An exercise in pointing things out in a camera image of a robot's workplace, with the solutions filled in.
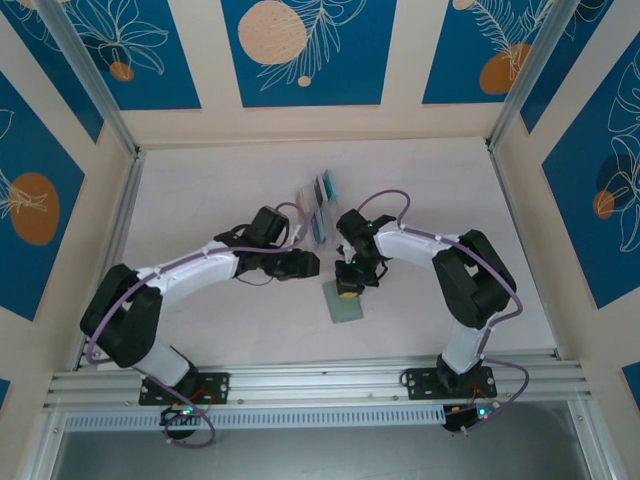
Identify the beige card stack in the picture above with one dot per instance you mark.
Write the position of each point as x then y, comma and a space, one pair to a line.
303, 199

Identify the aluminium frame post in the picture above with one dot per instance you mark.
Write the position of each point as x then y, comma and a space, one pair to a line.
535, 70
85, 70

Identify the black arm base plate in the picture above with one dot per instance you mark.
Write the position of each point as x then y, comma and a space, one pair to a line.
417, 382
220, 387

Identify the clear acrylic card display stand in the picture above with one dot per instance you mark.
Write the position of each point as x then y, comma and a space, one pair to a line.
330, 235

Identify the aluminium side rail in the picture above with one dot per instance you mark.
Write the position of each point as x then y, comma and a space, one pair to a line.
112, 210
525, 260

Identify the aluminium frame crossbeam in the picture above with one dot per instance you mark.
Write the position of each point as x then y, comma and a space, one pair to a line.
320, 382

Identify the blue logo card stack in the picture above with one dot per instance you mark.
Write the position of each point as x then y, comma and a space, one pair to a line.
317, 226

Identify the black card stack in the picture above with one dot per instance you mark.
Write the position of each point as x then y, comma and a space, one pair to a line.
318, 190

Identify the blue floral wall panel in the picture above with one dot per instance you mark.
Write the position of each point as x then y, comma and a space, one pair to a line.
585, 50
50, 75
595, 190
150, 55
35, 200
475, 55
310, 55

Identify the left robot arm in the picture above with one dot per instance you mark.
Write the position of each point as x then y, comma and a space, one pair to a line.
135, 320

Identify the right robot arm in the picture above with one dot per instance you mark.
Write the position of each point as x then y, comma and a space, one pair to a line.
470, 285

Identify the teal card stack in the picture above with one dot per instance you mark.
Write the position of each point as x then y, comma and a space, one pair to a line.
330, 182

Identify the black controller board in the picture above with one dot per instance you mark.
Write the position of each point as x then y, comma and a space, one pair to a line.
177, 415
462, 417

